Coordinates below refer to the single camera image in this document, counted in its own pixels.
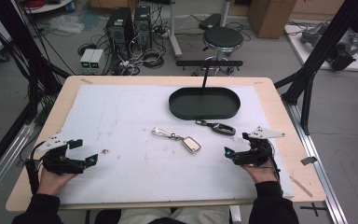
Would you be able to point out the wooden cabinet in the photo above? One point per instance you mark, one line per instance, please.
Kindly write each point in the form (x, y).
(270, 18)

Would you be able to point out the black frame strut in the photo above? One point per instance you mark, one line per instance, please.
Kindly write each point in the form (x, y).
(317, 56)
(21, 40)

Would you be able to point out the clear plastic sheet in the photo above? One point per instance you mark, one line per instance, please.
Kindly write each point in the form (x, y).
(66, 24)

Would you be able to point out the white bench power supply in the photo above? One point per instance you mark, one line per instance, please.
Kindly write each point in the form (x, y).
(86, 59)
(97, 59)

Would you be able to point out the person's left hand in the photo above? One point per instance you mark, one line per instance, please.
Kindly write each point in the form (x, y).
(51, 183)

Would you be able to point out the grey metal stand leg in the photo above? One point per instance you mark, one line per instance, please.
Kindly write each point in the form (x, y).
(174, 34)

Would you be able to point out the person's light trousers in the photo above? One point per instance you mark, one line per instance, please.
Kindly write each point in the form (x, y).
(174, 216)

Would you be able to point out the black round stool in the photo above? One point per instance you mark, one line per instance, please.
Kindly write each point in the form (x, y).
(223, 36)

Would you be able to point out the white round table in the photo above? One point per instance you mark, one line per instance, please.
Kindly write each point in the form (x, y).
(51, 6)

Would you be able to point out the thin wooden strip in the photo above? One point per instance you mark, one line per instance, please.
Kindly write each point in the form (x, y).
(301, 186)

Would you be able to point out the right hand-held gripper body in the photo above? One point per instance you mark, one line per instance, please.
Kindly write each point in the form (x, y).
(254, 157)

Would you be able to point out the white floor board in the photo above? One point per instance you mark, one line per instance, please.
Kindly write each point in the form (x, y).
(304, 53)

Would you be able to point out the black key rack with tray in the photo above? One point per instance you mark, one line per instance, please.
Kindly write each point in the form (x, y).
(205, 104)

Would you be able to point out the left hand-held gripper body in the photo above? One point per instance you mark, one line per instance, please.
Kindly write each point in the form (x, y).
(59, 163)

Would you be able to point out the person's right hand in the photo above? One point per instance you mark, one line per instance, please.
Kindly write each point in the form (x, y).
(262, 174)

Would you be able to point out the grey tape piece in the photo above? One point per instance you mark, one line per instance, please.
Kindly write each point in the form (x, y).
(309, 160)

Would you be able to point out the black flat case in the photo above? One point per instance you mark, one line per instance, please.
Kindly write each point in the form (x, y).
(209, 21)

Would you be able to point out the slim black computer tower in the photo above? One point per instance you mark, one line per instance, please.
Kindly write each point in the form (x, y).
(143, 26)

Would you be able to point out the aluminium rail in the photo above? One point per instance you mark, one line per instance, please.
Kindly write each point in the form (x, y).
(3, 165)
(320, 174)

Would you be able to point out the large black computer tower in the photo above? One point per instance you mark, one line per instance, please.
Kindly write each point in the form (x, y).
(119, 31)

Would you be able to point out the grey robot part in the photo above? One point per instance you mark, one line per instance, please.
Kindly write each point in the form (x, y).
(312, 34)

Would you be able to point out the white table mat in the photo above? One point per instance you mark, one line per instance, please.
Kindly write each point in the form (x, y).
(136, 174)

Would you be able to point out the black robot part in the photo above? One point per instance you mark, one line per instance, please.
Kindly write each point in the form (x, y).
(341, 57)

